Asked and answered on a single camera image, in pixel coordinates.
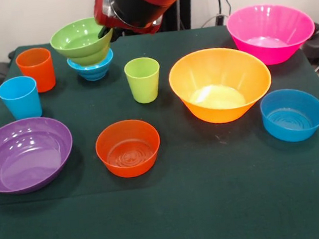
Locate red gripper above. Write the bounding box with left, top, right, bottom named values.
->
left=91, top=0, right=166, bottom=44

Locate green stepped bowl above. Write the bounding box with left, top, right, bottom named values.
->
left=47, top=15, right=117, bottom=70

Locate light blue stepped bowl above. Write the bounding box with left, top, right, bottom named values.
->
left=66, top=48, right=116, bottom=84

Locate green plastic cup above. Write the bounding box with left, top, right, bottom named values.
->
left=123, top=55, right=165, bottom=106

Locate orange plastic cup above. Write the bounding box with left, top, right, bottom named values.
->
left=14, top=46, right=58, bottom=96

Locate blue plastic cup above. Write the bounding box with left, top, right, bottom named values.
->
left=0, top=74, right=44, bottom=123

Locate large yellow-orange bowl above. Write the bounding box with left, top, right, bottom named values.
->
left=166, top=42, right=276, bottom=129

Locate orange round bowl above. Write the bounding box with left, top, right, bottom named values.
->
left=93, top=116, right=165, bottom=181

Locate large purple bowl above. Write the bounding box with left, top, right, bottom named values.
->
left=0, top=113, right=78, bottom=197

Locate large pink bowl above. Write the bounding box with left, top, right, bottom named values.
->
left=224, top=0, right=319, bottom=70

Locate dark green tablecloth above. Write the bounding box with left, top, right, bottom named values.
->
left=0, top=14, right=319, bottom=239

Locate blue round bowl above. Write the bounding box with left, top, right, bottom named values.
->
left=258, top=85, right=319, bottom=145

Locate white cable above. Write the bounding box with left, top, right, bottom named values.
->
left=198, top=13, right=229, bottom=28

